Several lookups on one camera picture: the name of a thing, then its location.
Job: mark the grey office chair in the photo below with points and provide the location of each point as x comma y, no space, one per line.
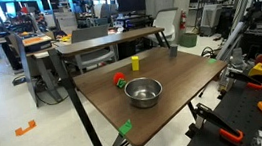
89,34

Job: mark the red fire extinguisher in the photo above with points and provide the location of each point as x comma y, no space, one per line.
183,19

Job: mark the brown wooden table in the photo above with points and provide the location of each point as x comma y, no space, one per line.
182,77

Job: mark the red toy strawberry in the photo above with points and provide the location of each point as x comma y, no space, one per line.
118,78

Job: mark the green bin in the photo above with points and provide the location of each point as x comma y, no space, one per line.
188,40

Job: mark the yellow rectangular block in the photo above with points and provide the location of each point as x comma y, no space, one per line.
135,63

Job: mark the silver metal bowl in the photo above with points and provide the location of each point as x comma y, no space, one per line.
143,95

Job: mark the short green tape piece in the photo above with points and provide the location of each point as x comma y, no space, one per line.
125,128

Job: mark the grey desk with divider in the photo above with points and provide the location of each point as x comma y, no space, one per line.
26,69

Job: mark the black box with orange top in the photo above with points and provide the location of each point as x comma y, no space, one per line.
37,43

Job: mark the grey tilted stand pole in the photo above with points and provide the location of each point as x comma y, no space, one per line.
234,38

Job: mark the black perforated base board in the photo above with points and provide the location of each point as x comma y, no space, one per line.
243,109

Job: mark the grey metal mount block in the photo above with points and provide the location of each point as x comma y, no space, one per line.
237,61

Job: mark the white shell chair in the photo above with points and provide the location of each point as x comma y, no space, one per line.
166,21

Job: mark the narrow brown desk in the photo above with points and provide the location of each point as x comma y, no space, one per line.
110,40

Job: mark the orange floor marker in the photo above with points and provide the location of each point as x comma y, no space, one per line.
23,129

